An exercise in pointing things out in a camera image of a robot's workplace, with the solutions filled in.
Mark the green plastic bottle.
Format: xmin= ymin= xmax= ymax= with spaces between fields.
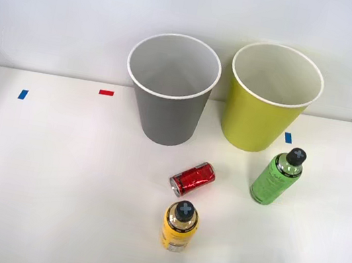
xmin=247 ymin=140 xmax=308 ymax=212

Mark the yellow plastic bottle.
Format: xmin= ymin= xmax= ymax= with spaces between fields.
xmin=157 ymin=197 xmax=204 ymax=257

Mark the grey plastic waste bin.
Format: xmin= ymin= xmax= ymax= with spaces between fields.
xmin=114 ymin=25 xmax=227 ymax=154

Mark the red drink can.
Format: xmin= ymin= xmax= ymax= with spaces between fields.
xmin=166 ymin=156 xmax=219 ymax=203

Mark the yellow-green plastic waste bin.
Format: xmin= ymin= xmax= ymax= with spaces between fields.
xmin=216 ymin=37 xmax=331 ymax=163

